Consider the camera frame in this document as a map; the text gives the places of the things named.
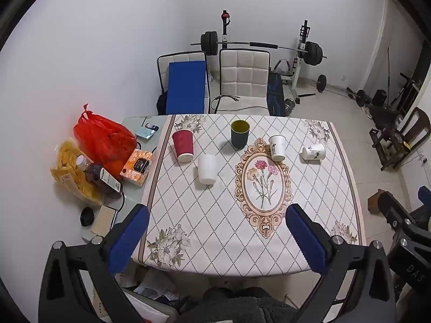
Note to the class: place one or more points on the black box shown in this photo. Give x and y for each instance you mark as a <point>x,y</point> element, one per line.
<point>379,97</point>

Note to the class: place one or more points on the person's dark grey clothing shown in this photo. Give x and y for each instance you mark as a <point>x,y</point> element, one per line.
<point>235,306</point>

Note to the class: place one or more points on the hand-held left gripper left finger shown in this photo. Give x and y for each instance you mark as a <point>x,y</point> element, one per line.
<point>129,239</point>

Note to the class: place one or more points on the black and blue bench pad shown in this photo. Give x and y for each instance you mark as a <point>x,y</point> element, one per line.
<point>275,94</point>

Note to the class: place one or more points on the dark green cup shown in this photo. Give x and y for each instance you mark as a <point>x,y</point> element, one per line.
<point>240,136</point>

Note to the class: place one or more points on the black barbell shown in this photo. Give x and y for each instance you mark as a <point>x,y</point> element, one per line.
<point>210,43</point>

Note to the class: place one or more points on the black dumbbell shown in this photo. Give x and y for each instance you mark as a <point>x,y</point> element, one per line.
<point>362,97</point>

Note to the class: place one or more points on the brown drink bottle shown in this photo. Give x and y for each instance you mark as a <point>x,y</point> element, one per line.
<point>101,178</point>

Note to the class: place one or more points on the red ribbed paper cup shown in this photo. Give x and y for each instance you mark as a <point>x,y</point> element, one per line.
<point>183,144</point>

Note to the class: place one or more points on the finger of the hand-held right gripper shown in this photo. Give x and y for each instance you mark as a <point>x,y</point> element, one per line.
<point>423,195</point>
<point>390,207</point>

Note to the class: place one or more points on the orange tissue box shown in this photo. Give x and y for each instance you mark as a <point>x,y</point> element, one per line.
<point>137,167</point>

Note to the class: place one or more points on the plain white cup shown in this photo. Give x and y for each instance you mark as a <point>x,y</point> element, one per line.
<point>206,170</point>

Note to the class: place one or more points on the white padded chair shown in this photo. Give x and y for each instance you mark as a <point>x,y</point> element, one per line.
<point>244,74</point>
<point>163,70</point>

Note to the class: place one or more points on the black exercise frame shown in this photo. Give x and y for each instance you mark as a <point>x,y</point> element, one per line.
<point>409,89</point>

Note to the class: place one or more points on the dark wooden chair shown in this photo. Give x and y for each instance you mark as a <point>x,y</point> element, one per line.
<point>416,124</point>

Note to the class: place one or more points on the floral diamond-pattern tablecloth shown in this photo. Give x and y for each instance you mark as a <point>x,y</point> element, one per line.
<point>208,222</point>

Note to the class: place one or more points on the tall white printed cup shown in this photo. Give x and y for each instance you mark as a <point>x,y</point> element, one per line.
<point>277,148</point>

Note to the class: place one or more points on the blue board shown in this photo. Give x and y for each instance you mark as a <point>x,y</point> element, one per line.
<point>186,87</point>

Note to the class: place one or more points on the teal small box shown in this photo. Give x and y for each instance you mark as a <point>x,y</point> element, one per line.
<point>144,134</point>

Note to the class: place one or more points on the yellow snack bag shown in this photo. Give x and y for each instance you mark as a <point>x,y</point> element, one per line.
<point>69,171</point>

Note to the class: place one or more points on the short white printed cup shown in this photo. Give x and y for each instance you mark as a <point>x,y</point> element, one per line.
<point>315,152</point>

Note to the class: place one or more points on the dark phone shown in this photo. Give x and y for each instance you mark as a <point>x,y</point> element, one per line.
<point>152,127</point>

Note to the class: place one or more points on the small white box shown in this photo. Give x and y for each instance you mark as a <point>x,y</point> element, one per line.
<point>103,220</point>

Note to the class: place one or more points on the silver dumbbell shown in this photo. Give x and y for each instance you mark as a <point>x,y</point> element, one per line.
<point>290,105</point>

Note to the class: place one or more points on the red plastic bag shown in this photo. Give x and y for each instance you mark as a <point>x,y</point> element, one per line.
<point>104,141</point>

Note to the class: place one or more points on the brown wooden block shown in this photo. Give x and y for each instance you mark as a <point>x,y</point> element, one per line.
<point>374,202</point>

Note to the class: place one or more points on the black round lid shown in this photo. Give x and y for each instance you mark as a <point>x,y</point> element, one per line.
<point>87,216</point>

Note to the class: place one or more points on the black weight plate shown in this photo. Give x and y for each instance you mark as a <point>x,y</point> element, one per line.
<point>321,83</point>

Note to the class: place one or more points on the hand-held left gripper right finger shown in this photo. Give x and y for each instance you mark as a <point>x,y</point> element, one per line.
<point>308,242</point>

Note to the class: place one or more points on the pile of papers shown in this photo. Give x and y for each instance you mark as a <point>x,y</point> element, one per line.
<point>151,289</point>

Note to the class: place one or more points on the red and black upright post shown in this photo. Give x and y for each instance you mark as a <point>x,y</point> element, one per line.
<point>225,23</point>

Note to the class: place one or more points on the white barbell rack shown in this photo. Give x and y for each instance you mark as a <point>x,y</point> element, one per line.
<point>298,70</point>

